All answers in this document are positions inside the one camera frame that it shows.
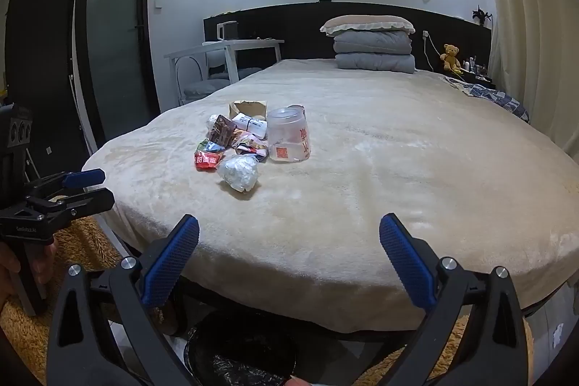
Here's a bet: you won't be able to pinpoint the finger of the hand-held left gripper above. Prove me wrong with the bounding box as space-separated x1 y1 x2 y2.
26 168 108 198
28 187 117 219

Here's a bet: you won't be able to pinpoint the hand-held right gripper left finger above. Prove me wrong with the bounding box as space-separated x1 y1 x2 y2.
45 214 202 386

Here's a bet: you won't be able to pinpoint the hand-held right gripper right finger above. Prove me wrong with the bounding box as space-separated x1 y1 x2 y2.
379 213 530 386

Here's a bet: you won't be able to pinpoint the red snack wrapper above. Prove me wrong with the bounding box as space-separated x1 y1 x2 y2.
194 150 225 172

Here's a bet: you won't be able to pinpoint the black trash bin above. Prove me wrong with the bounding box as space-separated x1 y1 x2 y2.
185 311 299 386

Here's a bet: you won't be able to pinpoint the white plastic bag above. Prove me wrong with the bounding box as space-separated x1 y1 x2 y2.
217 154 259 193

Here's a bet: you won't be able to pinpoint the dark brown snack wrapper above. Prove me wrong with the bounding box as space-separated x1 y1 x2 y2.
209 115 238 148

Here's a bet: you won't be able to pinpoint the clear plastic cup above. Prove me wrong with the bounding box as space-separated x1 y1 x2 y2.
266 106 313 164

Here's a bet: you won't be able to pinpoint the person's left hand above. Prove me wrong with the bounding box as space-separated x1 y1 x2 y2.
0 239 57 310

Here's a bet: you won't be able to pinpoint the brown fuzzy rug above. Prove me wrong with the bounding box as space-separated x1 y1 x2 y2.
0 216 473 386

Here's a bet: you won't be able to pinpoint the black wardrobe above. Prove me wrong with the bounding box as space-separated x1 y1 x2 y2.
2 0 91 183

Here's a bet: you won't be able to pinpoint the beige bed blanket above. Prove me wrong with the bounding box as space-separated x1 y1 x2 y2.
81 59 579 335

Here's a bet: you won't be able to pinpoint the pink snack wrapper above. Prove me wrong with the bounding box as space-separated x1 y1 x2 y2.
233 132 270 163

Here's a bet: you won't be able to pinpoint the frosted glass door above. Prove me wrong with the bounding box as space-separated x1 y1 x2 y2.
75 0 161 143

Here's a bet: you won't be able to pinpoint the grey chair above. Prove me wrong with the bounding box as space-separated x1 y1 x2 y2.
174 51 263 106

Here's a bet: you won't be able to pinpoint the white banded packet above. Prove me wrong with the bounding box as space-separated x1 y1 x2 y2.
233 113 269 139

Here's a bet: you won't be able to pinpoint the brown paper bag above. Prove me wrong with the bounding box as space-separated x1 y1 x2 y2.
228 99 269 124

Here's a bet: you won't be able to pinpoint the blue patterned cloth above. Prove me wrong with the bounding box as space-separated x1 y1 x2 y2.
445 76 530 123

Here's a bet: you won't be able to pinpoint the white desk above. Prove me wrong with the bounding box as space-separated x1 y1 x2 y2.
164 39 285 97

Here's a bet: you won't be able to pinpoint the bottles on nightstand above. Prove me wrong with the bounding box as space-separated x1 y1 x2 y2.
462 57 491 77

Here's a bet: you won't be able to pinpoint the brown teddy bear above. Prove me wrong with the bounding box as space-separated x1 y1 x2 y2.
440 43 463 72

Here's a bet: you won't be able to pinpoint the folded grey quilt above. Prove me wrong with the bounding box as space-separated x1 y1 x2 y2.
334 30 416 75

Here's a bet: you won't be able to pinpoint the headboard socket with charger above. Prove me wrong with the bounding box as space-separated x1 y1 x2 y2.
422 31 441 70

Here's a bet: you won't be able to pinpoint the beige frilled pillow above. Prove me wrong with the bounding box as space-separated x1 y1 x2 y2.
320 15 416 38

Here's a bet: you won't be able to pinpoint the black headboard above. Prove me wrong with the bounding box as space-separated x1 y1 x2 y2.
203 1 493 72

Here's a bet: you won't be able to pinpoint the cream curtain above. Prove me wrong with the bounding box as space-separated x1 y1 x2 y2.
470 0 579 152

